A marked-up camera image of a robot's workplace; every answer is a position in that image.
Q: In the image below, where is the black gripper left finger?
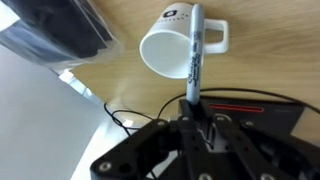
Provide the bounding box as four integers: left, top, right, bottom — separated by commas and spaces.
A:
89, 99, 201, 180

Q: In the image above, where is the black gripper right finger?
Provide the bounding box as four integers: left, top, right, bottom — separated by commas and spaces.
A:
199, 101, 320, 180

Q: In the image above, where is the grey marker pen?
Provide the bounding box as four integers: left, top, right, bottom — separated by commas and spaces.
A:
185, 3, 205, 105

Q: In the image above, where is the white mug with black logo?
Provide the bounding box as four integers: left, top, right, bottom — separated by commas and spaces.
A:
138, 2, 230, 80

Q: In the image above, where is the clear plastic bag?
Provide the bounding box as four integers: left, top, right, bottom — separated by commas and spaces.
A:
0, 0, 125, 72

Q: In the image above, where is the grey plastic package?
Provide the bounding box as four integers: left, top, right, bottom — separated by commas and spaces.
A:
0, 0, 111, 63

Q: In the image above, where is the thin black cable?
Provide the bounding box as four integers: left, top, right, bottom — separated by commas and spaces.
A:
103, 101, 158, 136

